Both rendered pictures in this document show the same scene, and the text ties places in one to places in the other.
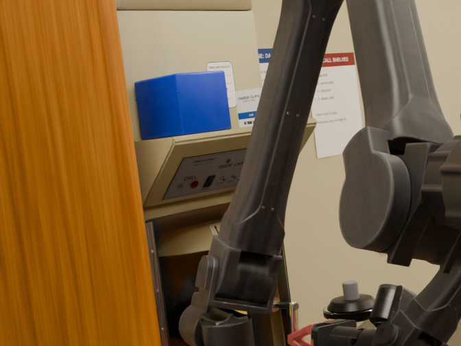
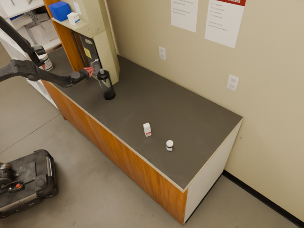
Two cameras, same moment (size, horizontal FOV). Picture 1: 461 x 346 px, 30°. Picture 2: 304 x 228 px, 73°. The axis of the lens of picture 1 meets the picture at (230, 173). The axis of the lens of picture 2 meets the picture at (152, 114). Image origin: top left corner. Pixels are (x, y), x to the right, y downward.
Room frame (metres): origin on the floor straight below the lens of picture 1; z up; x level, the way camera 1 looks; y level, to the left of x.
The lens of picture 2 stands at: (1.92, -1.48, 2.09)
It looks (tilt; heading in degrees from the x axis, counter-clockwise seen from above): 48 degrees down; 92
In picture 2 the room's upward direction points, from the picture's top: 7 degrees counter-clockwise
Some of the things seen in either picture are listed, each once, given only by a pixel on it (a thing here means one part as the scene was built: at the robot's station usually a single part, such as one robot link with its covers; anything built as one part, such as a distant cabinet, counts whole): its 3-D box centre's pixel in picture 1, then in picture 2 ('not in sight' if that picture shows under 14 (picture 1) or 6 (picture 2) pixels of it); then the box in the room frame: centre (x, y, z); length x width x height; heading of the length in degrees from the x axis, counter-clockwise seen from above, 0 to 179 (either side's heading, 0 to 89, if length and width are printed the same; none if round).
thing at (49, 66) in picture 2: not in sight; (43, 61); (0.85, 0.32, 1.02); 0.13 x 0.13 x 0.15
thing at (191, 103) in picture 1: (182, 105); (60, 11); (1.31, 0.06, 1.56); 0.10 x 0.10 x 0.09; 44
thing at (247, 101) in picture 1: (257, 107); (73, 18); (1.42, -0.06, 1.54); 0.05 x 0.05 x 0.06; 61
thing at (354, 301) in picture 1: (351, 300); (102, 73); (1.54, -0.19, 1.18); 0.09 x 0.09 x 0.07
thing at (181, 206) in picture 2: not in sight; (125, 120); (1.58, -0.04, 0.45); 2.05 x 0.67 x 0.90; 134
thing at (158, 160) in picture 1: (229, 160); (72, 27); (1.37, 0.00, 1.46); 0.32 x 0.11 x 0.10; 134
